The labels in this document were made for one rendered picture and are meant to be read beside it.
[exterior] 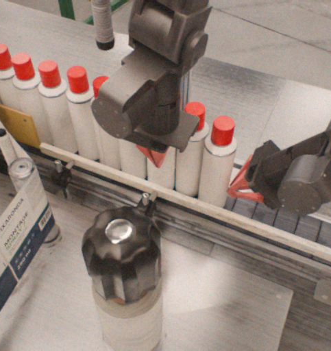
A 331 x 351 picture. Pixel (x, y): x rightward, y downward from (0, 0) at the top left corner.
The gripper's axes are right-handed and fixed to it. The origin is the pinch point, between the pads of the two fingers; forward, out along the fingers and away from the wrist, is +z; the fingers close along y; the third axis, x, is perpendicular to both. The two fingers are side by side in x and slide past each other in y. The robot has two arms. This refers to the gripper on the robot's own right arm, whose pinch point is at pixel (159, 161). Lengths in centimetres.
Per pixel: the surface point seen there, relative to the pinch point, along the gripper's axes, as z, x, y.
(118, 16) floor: 103, 174, -112
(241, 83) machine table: 18.8, 45.7, 1.0
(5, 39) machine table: 19, 36, -64
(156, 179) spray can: 8.7, 2.6, -1.8
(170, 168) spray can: 6.0, 4.0, 0.2
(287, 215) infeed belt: 13.4, 8.6, 21.5
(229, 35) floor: 103, 184, -41
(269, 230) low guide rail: 9.9, 1.8, 19.5
